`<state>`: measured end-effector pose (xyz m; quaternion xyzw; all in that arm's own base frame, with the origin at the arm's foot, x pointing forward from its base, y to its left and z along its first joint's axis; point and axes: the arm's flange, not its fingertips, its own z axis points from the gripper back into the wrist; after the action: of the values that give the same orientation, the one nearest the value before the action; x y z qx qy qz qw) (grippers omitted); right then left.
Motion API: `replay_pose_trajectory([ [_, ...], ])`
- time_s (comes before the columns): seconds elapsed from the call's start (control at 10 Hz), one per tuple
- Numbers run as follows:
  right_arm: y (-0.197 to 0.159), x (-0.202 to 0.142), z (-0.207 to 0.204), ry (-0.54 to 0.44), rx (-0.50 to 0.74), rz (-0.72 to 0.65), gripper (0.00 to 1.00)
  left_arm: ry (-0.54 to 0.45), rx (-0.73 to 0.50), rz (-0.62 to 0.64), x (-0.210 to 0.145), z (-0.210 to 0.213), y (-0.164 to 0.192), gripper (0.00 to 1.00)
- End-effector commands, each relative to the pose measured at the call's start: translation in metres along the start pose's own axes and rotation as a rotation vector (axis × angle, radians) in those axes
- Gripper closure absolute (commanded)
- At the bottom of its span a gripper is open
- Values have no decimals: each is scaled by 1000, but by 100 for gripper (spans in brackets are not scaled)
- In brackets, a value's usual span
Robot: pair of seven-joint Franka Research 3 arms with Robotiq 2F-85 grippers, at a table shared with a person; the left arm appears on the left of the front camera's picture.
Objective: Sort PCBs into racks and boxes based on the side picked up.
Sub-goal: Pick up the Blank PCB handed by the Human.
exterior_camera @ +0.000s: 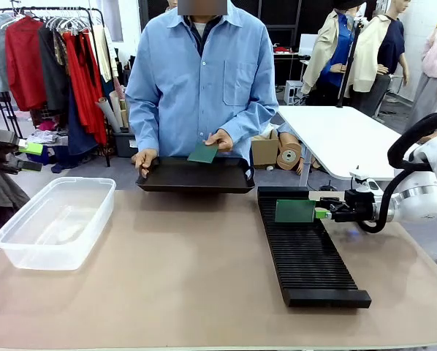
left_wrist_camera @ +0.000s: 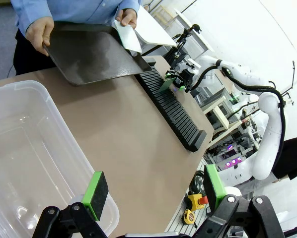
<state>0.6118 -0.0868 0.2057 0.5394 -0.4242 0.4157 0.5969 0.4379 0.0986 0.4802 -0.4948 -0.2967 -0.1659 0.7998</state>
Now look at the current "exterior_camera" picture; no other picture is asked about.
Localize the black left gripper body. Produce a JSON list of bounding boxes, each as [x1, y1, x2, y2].
[[0, 127, 23, 175]]

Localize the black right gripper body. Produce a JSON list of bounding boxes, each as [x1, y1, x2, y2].
[[343, 189, 378, 223]]

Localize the green PCB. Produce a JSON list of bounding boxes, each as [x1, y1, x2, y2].
[[186, 142, 220, 165], [274, 198, 316, 224]]

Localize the black plastic tray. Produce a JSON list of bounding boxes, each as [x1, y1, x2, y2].
[[135, 156, 257, 195]]

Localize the person's left forearm blue sleeve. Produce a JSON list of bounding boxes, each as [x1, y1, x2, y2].
[[221, 104, 280, 144]]

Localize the person's right hand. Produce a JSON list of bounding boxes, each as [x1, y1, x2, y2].
[[134, 148, 159, 179]]

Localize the person's left hand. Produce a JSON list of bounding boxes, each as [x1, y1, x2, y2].
[[203, 128, 235, 154]]

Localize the blue cloth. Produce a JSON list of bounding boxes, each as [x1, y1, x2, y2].
[[50, 145, 74, 174]]

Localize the black metal stand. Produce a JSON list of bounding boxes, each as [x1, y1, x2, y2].
[[0, 86, 23, 139]]

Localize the dark grey cloth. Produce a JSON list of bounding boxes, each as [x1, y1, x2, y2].
[[0, 170, 31, 232]]

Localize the navy hanging garment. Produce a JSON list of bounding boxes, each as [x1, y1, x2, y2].
[[67, 87, 99, 156]]

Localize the black slotted PCB rack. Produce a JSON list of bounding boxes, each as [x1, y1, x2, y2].
[[257, 186, 372, 309]]

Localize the white table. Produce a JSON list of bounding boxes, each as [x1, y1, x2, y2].
[[276, 105, 421, 181]]

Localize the cardboard spool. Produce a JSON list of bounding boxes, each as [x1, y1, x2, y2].
[[275, 131, 304, 173]]

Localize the red hanging dress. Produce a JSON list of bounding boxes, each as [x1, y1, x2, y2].
[[62, 31, 108, 146]]

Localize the dark grey hanging garment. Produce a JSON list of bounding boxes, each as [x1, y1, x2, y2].
[[38, 24, 72, 113]]

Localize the clear plastic box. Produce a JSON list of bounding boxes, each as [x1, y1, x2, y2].
[[0, 176, 117, 272]]

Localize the red hanging shirt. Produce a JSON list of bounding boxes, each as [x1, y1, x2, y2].
[[4, 15, 48, 112]]

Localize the cardboard box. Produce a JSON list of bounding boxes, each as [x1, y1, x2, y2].
[[251, 129, 280, 170]]

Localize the grey storage bin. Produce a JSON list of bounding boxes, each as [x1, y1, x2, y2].
[[113, 131, 139, 159]]

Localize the cream cardboard tube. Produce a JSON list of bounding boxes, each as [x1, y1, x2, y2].
[[108, 90, 129, 129]]

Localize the cream hanging garment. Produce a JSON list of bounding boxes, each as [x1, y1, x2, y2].
[[91, 24, 120, 84]]

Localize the black tripod pole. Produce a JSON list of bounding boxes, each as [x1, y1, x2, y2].
[[335, 16, 366, 108]]

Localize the black clothes rack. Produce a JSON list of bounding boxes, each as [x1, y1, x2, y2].
[[0, 5, 112, 167]]

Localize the mannequin cream jacket navy top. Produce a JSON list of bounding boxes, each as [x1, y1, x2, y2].
[[351, 3, 411, 115]]

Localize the mannequin pink top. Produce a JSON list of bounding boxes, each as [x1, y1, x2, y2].
[[403, 20, 437, 143]]

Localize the mannequin beige jacket blue shirt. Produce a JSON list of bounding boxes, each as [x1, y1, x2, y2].
[[301, 0, 359, 97]]

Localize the person in blue shirt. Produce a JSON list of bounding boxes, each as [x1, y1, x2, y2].
[[124, 0, 280, 162]]

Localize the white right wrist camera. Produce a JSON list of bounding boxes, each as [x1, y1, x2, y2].
[[349, 165, 385, 192]]

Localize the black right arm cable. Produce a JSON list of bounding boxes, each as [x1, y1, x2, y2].
[[357, 110, 437, 235]]

